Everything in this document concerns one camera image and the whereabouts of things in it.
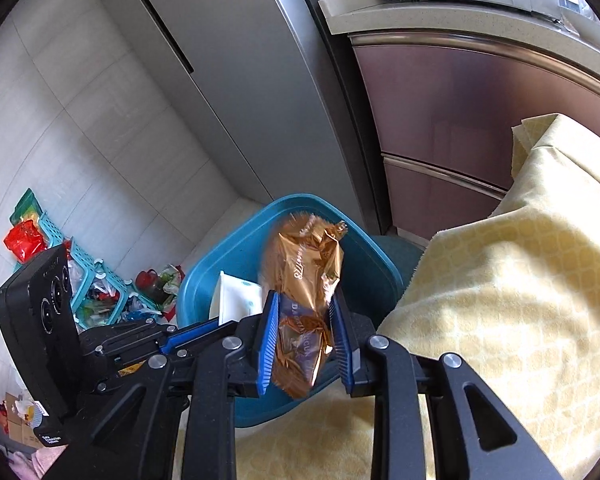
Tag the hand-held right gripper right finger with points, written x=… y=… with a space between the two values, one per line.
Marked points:
x=341 y=345

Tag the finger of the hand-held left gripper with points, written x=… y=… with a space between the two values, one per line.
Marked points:
x=190 y=335

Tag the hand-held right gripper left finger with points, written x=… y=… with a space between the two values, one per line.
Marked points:
x=269 y=345

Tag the white dotted tissue packet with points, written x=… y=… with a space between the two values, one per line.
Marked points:
x=235 y=300

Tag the gold foil snack wrapper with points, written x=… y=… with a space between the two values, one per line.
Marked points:
x=300 y=270

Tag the teal plastic bin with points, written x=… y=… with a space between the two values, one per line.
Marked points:
x=365 y=260

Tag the red and green packet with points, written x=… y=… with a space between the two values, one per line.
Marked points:
x=155 y=285

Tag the red plastic bag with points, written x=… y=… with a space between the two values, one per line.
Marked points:
x=25 y=242

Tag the cardboard box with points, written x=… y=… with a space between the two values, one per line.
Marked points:
x=22 y=422

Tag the pink cloth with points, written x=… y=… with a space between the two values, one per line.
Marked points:
x=40 y=462

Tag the yellow and white printed tablecloth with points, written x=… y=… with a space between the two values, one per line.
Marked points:
x=505 y=285

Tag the grey refrigerator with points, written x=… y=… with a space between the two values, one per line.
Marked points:
x=240 y=85

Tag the brown kitchen counter cabinet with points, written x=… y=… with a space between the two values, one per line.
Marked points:
x=455 y=110

